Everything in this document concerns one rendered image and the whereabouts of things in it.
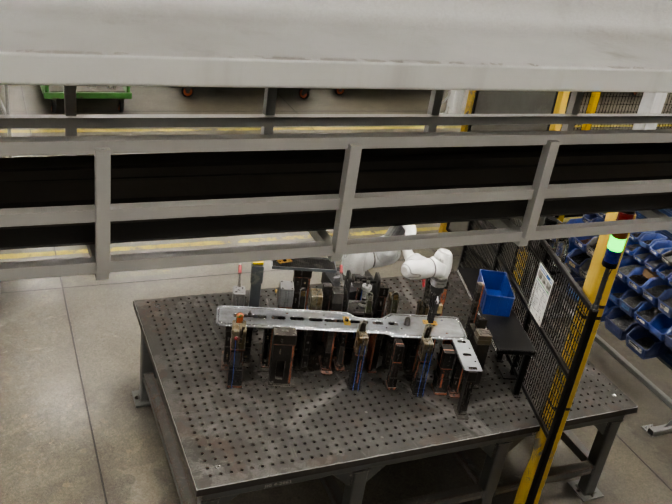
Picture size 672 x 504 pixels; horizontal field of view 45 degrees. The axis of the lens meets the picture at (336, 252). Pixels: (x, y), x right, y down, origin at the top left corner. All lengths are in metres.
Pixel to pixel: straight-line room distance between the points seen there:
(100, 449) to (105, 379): 0.66
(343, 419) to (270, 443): 0.43
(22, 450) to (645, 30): 4.78
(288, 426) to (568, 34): 3.78
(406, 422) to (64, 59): 4.06
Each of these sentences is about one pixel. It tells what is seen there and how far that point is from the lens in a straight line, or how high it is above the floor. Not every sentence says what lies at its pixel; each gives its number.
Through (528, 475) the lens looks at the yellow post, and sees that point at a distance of 4.71.
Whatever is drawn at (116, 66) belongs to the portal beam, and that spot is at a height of 3.29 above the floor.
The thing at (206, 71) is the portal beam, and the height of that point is 3.29.
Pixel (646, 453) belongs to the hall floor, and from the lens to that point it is 5.86.
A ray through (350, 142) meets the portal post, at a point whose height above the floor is 3.25.
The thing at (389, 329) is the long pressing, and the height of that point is 1.00.
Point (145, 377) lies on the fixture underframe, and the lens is 5.15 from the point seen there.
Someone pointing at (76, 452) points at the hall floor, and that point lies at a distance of 5.01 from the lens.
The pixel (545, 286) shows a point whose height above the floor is 1.37.
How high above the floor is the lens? 3.36
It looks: 28 degrees down
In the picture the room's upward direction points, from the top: 9 degrees clockwise
